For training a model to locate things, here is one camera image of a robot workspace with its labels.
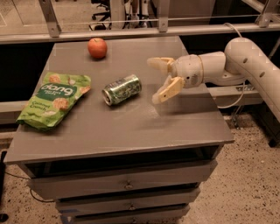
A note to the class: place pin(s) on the green soda can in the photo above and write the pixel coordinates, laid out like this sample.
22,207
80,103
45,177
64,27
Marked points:
121,90

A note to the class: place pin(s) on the metal railing frame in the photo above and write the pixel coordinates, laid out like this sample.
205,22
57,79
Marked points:
38,21

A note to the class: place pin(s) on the middle grey drawer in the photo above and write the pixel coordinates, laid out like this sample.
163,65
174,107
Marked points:
128,201

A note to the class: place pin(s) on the black office chair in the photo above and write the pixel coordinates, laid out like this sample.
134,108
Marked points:
100,17

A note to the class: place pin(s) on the top grey drawer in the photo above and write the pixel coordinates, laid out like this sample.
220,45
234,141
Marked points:
120,181

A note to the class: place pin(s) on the red apple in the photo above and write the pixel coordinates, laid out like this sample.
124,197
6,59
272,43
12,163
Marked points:
97,48

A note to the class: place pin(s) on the grey drawer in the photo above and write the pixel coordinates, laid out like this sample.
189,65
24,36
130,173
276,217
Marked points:
120,181
128,201
138,216

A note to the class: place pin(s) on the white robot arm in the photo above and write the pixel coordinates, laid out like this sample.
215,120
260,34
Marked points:
242,60

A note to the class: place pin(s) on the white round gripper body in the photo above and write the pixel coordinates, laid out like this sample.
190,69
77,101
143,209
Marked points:
188,70

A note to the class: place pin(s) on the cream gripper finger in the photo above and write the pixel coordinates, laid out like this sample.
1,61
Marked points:
163,64
171,87

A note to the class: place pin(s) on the grey drawer cabinet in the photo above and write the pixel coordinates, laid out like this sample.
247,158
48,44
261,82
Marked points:
96,137

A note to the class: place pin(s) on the bottom grey drawer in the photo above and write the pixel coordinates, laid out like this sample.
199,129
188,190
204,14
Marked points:
138,216

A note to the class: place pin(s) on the green snack chip bag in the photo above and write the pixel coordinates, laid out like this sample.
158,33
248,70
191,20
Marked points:
55,98

